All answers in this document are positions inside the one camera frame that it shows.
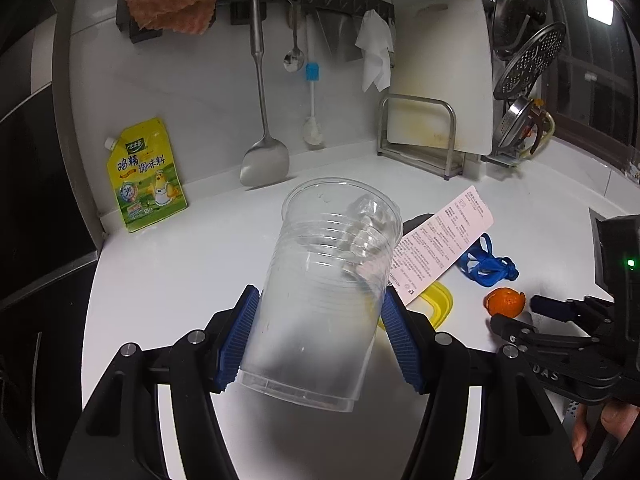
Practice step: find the orange peel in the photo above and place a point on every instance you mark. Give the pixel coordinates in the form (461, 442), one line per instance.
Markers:
(502, 302)

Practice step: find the steel spoon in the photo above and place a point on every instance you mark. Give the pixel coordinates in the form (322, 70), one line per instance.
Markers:
(294, 60)

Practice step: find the white bottle brush blue collar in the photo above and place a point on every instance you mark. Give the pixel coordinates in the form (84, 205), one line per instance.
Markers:
(312, 72)

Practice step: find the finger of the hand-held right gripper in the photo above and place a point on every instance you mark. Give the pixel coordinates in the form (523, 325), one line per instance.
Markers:
(547, 306)
(520, 332)

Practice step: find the glass pot lid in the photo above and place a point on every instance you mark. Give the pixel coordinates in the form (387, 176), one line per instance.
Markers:
(520, 5)

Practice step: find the white cutting board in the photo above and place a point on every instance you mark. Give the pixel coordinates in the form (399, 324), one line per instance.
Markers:
(440, 60)

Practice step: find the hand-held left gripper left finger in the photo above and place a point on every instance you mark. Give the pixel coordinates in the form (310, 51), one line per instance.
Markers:
(240, 335)

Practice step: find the white tissue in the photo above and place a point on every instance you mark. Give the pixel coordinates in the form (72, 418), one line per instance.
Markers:
(375, 45)

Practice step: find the yellow plastic lid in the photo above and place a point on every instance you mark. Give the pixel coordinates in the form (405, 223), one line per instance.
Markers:
(435, 310)

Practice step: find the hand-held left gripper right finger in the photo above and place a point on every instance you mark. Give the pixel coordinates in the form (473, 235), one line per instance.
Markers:
(400, 340)

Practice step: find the perforated steel steamer plate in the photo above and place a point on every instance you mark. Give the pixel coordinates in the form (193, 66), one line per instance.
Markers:
(530, 60)

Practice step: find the yellow seasoning pouch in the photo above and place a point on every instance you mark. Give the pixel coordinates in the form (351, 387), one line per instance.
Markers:
(145, 180)

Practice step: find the steel spatula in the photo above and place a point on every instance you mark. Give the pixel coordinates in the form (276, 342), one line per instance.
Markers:
(265, 160)

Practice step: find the clear plastic cup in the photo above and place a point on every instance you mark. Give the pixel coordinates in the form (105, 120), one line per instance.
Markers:
(310, 320)

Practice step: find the crumpled clear plastic wrap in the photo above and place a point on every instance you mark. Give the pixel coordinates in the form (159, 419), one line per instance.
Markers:
(367, 220)

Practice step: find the steel strainer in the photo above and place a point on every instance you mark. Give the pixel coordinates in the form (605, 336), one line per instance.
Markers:
(515, 122)

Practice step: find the pink printed paper card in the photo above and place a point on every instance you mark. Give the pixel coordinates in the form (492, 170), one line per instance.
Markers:
(440, 240)

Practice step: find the person's right hand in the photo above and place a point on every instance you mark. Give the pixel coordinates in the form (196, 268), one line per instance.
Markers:
(622, 417)

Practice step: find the steel cutting board stand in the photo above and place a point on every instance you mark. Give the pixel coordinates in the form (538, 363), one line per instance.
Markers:
(415, 157)

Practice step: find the steel lid rack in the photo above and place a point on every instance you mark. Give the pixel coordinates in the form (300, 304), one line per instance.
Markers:
(505, 159)

